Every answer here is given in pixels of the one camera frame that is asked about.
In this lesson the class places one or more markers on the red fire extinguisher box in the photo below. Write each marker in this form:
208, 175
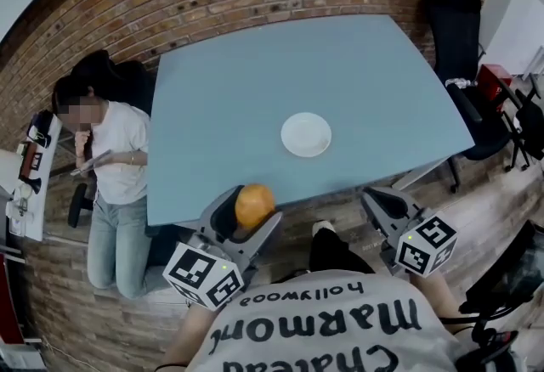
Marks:
491, 81

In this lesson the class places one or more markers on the person's left forearm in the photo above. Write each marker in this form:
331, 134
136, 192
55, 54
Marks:
191, 336

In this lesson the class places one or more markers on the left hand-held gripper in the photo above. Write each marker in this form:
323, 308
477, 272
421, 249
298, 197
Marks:
200, 274

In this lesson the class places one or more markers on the black monitor on stand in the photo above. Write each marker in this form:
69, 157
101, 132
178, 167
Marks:
506, 277

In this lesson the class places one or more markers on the person's right forearm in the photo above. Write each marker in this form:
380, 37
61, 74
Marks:
440, 302

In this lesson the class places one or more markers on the light blue table white legs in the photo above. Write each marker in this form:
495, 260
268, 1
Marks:
238, 107

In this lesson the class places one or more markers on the white lampshade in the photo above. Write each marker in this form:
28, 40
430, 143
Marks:
6, 168

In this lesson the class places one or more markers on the yellow-orange round fruit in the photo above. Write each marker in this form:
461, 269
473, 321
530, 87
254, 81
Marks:
255, 204

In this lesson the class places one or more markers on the black high-back office chair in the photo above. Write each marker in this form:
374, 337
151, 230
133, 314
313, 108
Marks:
455, 30

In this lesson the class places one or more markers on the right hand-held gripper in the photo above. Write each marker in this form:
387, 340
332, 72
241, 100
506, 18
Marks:
427, 245

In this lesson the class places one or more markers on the black mesh office chair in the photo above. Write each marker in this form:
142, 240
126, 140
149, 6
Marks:
533, 124

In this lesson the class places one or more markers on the person's white shoe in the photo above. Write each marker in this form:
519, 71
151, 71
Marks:
322, 228

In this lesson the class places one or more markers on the small white side table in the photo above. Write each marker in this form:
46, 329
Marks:
36, 196

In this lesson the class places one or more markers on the black wrist band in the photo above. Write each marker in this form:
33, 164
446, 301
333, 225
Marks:
170, 367

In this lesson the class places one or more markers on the white round plate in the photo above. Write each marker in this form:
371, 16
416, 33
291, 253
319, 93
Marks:
306, 134

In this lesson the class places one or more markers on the red cabinet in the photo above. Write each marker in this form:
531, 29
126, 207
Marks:
9, 302

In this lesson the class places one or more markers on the person's white printed t-shirt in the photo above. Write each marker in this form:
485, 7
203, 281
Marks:
323, 336

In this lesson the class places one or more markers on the person's black trouser leg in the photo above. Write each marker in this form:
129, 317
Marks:
336, 253

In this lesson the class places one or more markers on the crumpled clear plastic wrap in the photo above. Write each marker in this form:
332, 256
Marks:
459, 82

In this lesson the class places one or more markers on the black clamp device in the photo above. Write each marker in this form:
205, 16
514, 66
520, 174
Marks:
484, 351

